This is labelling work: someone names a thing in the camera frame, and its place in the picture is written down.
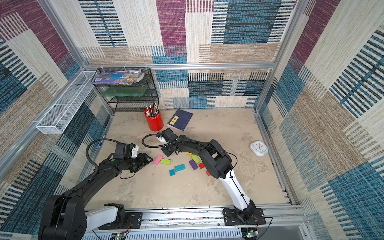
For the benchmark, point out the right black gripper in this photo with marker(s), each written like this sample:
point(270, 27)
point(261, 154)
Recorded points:
point(169, 147)

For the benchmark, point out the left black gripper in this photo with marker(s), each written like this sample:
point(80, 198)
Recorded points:
point(143, 161)

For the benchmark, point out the light green long block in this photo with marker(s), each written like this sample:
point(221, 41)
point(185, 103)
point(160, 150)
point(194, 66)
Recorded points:
point(165, 162)

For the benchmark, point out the pink long block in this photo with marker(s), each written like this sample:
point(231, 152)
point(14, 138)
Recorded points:
point(158, 159)

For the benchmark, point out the teal long block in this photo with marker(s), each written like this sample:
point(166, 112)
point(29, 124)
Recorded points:
point(179, 168)

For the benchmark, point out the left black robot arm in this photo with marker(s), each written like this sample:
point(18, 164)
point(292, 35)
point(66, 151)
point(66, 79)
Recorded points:
point(64, 216)

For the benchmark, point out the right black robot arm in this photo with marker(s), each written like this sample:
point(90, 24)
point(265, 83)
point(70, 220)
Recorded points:
point(217, 162)

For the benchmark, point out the red ribbed pencil cup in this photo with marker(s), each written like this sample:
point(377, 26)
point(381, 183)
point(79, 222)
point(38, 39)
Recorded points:
point(155, 123)

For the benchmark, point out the dark blue notebook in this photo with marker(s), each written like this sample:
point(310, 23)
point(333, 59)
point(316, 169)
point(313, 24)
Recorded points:
point(180, 120)

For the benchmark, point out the purple block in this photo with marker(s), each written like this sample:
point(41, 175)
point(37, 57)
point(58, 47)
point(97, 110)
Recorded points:
point(193, 164)

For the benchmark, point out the pencils in cup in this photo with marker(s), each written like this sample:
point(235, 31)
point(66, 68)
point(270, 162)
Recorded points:
point(152, 110)

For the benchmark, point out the black mesh shelf rack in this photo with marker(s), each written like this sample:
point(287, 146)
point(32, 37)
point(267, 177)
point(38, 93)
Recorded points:
point(131, 104)

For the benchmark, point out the green folder in rack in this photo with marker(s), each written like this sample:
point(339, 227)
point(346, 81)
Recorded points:
point(124, 92)

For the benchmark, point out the colourful magazine on rack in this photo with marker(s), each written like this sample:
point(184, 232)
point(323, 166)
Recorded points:
point(127, 77)

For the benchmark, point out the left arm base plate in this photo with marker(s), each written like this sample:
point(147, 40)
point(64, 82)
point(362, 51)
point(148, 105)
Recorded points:
point(132, 220)

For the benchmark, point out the white wire wall basket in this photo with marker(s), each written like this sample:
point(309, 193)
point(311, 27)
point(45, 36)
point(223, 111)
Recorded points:
point(58, 117)

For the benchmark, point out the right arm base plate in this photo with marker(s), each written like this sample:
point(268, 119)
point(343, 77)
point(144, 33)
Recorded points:
point(234, 217)

